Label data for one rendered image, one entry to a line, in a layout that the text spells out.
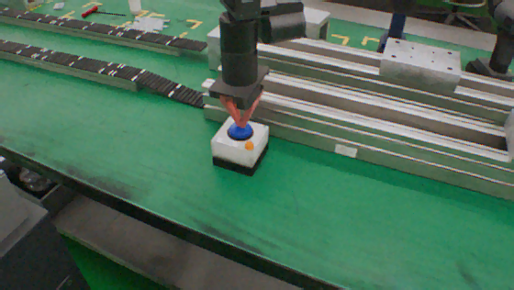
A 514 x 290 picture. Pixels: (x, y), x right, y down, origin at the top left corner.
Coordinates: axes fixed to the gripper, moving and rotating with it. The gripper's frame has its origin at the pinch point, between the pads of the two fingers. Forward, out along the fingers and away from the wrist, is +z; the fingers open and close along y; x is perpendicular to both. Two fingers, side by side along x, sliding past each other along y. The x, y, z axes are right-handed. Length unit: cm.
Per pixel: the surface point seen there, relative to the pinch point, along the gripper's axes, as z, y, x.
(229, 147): 2.5, -4.1, 0.3
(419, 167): 6.3, 7.8, -31.7
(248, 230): 8.2, -15.2, -7.8
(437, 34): 66, 217, -46
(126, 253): 64, -2, 41
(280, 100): -0.2, 8.8, -4.1
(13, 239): 7.9, -32.5, 26.0
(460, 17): 78, 291, -66
